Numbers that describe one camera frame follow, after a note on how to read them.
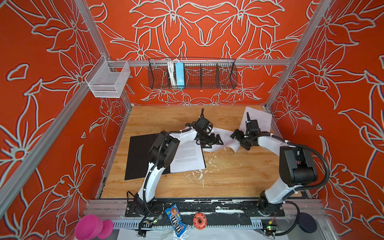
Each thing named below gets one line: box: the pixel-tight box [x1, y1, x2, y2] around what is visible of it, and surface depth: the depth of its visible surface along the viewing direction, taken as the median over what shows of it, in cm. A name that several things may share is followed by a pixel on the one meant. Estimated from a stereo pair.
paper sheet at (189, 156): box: [170, 139, 206, 173], surface depth 92 cm
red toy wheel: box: [193, 212, 208, 230], surface depth 70 cm
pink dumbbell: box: [75, 214, 113, 240], surface depth 59 cm
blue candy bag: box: [165, 203, 187, 238], surface depth 71 cm
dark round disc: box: [298, 212, 318, 234], surface depth 70 cm
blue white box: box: [175, 62, 185, 87], surface depth 91 cm
